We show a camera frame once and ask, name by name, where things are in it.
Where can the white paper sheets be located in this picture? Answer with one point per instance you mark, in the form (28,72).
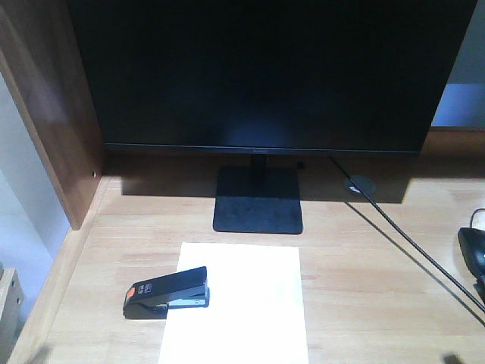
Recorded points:
(255,312)

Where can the black stapler with orange button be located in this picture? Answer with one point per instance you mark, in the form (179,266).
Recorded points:
(153,298)

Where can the wooden desk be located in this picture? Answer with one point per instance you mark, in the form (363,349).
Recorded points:
(373,266)

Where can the black computer monitor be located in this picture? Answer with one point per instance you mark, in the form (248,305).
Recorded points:
(264,78)

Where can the black computer mouse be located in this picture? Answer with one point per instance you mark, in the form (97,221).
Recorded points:
(471,242)

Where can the grey desk cable grommet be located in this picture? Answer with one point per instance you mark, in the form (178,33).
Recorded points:
(358,184)

